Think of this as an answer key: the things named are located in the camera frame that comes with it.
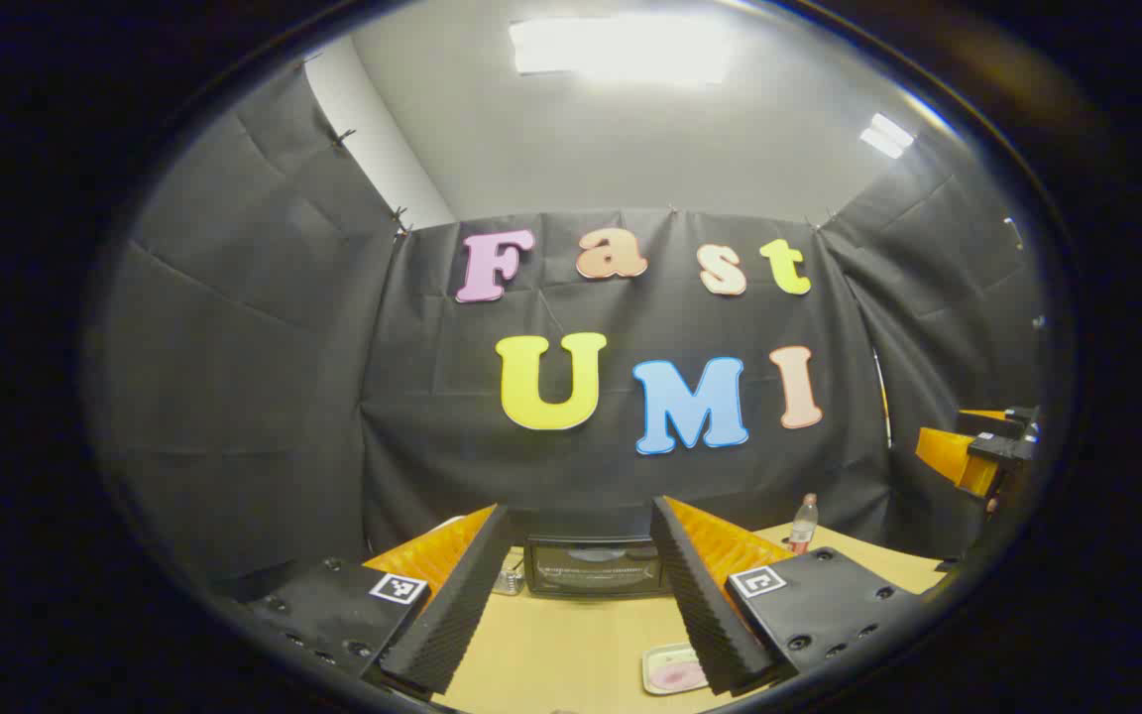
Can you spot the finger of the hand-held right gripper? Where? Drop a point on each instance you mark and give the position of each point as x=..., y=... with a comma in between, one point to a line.
x=953, y=456
x=1017, y=416

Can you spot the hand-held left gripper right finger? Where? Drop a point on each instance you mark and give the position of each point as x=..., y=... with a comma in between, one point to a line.
x=700, y=605

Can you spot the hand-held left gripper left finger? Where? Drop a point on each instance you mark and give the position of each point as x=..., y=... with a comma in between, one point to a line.
x=452, y=615

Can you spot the beige food tray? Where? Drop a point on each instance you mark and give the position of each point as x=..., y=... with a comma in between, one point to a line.
x=660, y=659

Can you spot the red meat slice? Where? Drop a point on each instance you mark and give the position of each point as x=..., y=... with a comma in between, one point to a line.
x=680, y=677

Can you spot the black electric oven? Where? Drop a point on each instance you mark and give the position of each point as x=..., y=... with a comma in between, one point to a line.
x=591, y=567

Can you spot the clear plastic bottle red label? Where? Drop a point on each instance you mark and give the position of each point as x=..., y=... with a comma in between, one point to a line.
x=803, y=526

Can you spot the black backdrop cloth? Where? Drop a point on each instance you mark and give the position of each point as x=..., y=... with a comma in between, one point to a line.
x=264, y=397

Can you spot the large ceiling light panel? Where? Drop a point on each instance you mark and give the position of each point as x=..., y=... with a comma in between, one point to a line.
x=621, y=48

